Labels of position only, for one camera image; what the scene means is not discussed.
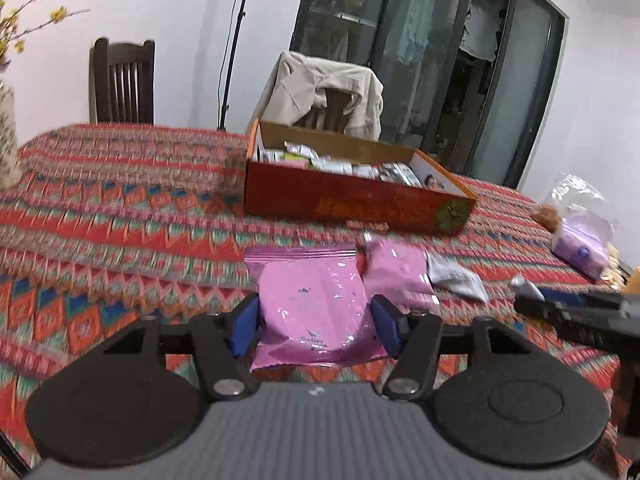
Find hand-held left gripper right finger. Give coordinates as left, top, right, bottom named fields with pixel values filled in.
left=370, top=294, right=543, bottom=402

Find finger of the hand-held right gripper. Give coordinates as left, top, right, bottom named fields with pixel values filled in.
left=514, top=297, right=640, bottom=357
left=539, top=287, right=632, bottom=312

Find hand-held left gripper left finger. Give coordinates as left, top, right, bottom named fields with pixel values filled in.
left=102, top=294, right=259, bottom=401

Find small silver snack packet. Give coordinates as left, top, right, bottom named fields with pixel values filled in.
left=510, top=276, right=545, bottom=302

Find large pink snack packet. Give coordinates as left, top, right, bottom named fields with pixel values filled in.
left=244, top=244, right=392, bottom=374

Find red cardboard box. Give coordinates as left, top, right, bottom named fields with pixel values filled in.
left=243, top=119, right=478, bottom=237

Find pile of silver snack packets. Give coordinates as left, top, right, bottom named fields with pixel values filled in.
left=256, top=141, right=421, bottom=187

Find clear plastic bag of snacks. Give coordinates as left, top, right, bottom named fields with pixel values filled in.
left=530, top=174, right=622, bottom=235

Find purple tissue pack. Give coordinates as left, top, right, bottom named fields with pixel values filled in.
left=551, top=210, right=614, bottom=281

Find small pink snack packet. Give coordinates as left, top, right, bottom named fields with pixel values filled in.
left=361, top=234, right=442, bottom=309

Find white snack packet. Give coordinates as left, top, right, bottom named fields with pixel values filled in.
left=426, top=252, right=490, bottom=304

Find red patterned tablecloth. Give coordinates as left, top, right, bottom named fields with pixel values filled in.
left=0, top=122, right=640, bottom=480

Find jacket-covered wooden chair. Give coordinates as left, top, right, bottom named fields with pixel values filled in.
left=304, top=88, right=362, bottom=134

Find beige jacket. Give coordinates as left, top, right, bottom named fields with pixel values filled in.
left=248, top=51, right=385, bottom=141

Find dark wooden chair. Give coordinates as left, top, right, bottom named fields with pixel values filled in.
left=89, top=37, right=156, bottom=125

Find hanging white shirt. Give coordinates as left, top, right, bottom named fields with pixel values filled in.
left=459, top=0, right=505, bottom=61

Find light stand with round lamp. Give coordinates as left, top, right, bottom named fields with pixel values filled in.
left=217, top=0, right=259, bottom=132

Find beige woven vase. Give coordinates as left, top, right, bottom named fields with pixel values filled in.
left=0, top=85, right=24, bottom=190

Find dark framed sliding glass door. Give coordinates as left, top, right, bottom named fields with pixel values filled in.
left=290, top=0, right=569, bottom=189

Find hanging light blue garment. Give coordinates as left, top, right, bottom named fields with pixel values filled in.
left=390, top=0, right=436, bottom=66

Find yellow flower branches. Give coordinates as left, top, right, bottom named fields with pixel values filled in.
left=0, top=0, right=91, bottom=68

